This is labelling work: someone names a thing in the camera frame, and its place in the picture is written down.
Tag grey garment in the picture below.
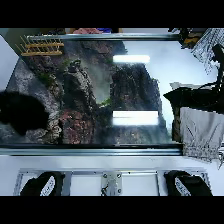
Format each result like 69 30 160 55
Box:
179 106 224 165

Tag checked shirt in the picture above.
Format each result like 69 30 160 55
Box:
191 28 224 74

